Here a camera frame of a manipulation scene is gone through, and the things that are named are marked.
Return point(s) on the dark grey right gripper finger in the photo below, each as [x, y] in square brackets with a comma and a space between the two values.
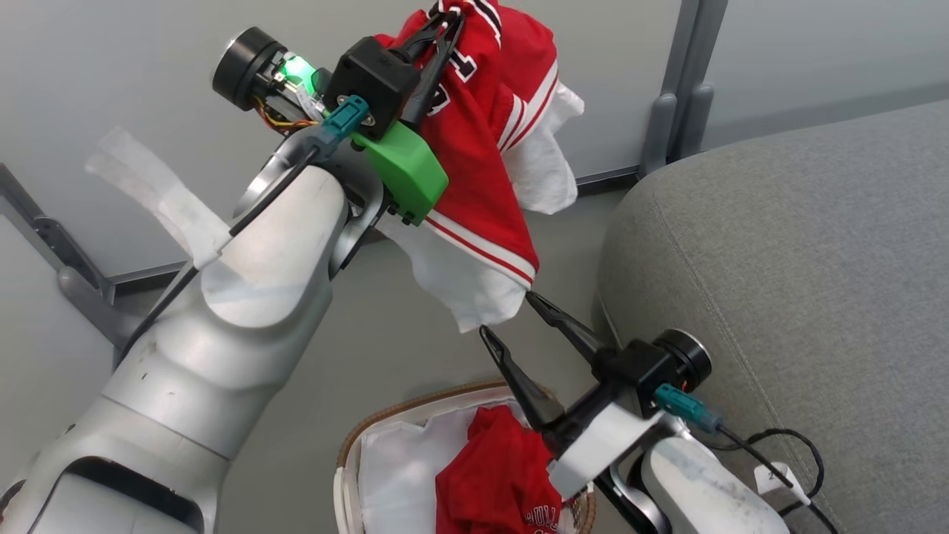
[523, 386]
[571, 326]

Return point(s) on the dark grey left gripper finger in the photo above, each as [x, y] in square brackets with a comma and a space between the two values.
[426, 33]
[434, 81]

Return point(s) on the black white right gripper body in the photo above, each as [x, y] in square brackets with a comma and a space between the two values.
[630, 374]

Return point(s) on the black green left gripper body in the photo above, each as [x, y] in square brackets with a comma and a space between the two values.
[404, 178]

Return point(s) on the red jersey with white trim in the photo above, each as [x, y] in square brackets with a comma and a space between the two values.
[482, 163]

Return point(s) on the red Bulls logo garment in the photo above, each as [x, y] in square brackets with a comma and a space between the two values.
[497, 482]

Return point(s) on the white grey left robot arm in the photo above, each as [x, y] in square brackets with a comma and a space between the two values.
[222, 334]

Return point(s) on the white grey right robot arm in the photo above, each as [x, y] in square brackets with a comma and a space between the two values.
[704, 489]

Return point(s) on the white basket liner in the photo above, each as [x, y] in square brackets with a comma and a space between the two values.
[400, 482]

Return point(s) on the wicker laundry basket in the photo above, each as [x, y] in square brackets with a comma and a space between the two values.
[342, 504]

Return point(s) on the grey fabric sofa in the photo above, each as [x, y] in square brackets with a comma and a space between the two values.
[815, 259]

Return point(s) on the white tape strip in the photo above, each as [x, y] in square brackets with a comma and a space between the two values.
[163, 200]

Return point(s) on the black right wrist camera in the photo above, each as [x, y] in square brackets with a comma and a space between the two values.
[686, 356]

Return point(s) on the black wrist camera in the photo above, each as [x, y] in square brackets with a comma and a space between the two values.
[245, 67]
[686, 356]

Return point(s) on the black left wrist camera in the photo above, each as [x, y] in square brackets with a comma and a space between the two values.
[245, 67]

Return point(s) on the grey metal partition post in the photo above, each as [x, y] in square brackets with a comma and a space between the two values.
[74, 274]
[682, 89]

